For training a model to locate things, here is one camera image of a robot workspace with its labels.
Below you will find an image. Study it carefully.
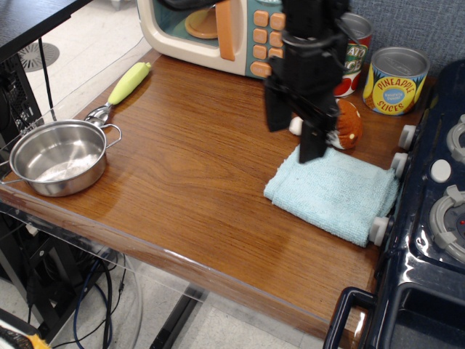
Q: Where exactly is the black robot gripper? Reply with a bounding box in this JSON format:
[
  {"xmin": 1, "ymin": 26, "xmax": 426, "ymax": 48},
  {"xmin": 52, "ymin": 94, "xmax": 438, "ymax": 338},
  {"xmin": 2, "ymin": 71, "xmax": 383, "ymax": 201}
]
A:
[{"xmin": 264, "ymin": 33, "xmax": 347, "ymax": 164}]

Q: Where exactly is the light blue towel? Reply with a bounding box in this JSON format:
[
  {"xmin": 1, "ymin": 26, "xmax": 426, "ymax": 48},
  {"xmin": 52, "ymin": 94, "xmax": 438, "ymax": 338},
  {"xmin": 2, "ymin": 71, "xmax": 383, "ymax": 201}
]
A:
[{"xmin": 264, "ymin": 147, "xmax": 399, "ymax": 247}]

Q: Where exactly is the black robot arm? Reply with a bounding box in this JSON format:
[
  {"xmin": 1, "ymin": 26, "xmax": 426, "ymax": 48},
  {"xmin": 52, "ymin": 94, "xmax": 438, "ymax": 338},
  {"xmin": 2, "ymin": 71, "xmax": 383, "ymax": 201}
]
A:
[{"xmin": 264, "ymin": 1, "xmax": 349, "ymax": 164}]

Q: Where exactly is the white stove knob top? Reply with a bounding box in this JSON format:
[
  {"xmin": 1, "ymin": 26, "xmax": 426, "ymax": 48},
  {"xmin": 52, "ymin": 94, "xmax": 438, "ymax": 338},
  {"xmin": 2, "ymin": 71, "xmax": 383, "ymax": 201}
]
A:
[{"xmin": 398, "ymin": 124, "xmax": 416, "ymax": 151}]

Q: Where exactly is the white stove knob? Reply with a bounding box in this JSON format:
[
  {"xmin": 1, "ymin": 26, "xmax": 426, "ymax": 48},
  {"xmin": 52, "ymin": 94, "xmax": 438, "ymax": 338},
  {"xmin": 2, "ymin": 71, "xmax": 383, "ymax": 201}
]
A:
[
  {"xmin": 368, "ymin": 217, "xmax": 389, "ymax": 246},
  {"xmin": 398, "ymin": 124, "xmax": 416, "ymax": 151},
  {"xmin": 390, "ymin": 153, "xmax": 408, "ymax": 179}
]

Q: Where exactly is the brown plush mushroom toy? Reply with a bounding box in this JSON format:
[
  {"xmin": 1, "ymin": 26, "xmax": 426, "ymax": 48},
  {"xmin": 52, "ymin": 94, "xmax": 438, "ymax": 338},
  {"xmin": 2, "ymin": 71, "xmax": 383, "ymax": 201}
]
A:
[{"xmin": 288, "ymin": 98, "xmax": 363, "ymax": 150}]

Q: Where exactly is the toy microwave oven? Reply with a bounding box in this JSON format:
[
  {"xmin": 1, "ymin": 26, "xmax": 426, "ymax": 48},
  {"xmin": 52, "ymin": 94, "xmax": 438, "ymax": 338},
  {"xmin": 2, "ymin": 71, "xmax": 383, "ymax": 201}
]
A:
[{"xmin": 137, "ymin": 1, "xmax": 286, "ymax": 79}]

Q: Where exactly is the white stove knob middle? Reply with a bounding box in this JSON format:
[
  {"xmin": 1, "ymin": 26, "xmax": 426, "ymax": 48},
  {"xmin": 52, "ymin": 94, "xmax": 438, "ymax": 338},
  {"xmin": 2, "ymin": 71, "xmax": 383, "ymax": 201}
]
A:
[{"xmin": 390, "ymin": 153, "xmax": 408, "ymax": 179}]

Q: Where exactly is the pineapple slices can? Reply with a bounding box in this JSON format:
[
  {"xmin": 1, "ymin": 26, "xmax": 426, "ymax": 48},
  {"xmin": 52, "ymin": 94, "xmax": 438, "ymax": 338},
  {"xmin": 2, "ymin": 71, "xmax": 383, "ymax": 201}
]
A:
[{"xmin": 363, "ymin": 47, "xmax": 430, "ymax": 116}]

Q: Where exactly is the tomato sauce can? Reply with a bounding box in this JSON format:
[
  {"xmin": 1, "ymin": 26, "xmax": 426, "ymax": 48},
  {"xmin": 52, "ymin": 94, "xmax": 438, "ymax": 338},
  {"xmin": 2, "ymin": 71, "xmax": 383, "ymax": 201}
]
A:
[{"xmin": 334, "ymin": 12, "xmax": 373, "ymax": 97}]

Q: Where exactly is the white stove knob bottom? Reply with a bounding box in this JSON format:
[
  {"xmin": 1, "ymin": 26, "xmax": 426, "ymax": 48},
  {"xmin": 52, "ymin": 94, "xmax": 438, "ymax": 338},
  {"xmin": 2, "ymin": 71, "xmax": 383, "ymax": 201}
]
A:
[{"xmin": 368, "ymin": 217, "xmax": 389, "ymax": 246}]

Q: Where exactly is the orange toy plate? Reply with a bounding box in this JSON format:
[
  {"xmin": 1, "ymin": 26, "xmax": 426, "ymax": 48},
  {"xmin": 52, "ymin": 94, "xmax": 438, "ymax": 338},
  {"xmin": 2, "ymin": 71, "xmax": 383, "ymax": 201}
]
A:
[{"xmin": 185, "ymin": 8, "xmax": 218, "ymax": 39}]

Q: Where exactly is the dark blue toy stove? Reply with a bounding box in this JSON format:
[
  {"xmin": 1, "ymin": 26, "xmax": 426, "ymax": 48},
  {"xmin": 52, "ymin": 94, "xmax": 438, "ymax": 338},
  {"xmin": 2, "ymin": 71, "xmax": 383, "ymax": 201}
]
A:
[{"xmin": 324, "ymin": 60, "xmax": 464, "ymax": 348}]

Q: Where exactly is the stainless steel pot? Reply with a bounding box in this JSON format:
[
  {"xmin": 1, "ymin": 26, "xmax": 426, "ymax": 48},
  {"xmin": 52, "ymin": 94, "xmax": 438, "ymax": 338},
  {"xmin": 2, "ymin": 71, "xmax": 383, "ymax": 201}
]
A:
[{"xmin": 2, "ymin": 120, "xmax": 123, "ymax": 197}]

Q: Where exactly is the black table leg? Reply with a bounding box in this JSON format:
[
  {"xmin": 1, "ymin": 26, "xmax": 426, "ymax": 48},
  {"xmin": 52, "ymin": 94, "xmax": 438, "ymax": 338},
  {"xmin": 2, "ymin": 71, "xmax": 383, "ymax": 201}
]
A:
[{"xmin": 149, "ymin": 295, "xmax": 198, "ymax": 349}]

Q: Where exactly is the black side desk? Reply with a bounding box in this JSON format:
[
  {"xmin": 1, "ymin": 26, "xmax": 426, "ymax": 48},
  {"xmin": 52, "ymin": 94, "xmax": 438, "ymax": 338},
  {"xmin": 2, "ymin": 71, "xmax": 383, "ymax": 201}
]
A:
[{"xmin": 1, "ymin": 0, "xmax": 90, "ymax": 62}]

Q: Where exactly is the green handled metal scoop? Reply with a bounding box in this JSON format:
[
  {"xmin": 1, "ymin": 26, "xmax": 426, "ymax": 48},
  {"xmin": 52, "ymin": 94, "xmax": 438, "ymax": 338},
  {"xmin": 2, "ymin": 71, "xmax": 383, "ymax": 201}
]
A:
[{"xmin": 85, "ymin": 62, "xmax": 151, "ymax": 127}]

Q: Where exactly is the black cable under table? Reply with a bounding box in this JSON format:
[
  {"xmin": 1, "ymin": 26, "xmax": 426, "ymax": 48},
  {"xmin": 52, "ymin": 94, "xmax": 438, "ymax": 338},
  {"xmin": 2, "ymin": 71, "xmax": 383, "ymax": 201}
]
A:
[{"xmin": 54, "ymin": 254, "xmax": 128, "ymax": 349}]

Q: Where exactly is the blue cable under table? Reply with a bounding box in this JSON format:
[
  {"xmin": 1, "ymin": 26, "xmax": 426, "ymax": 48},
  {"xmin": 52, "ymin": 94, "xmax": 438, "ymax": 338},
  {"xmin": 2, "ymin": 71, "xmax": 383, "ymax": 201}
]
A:
[{"xmin": 72, "ymin": 258, "xmax": 113, "ymax": 349}]

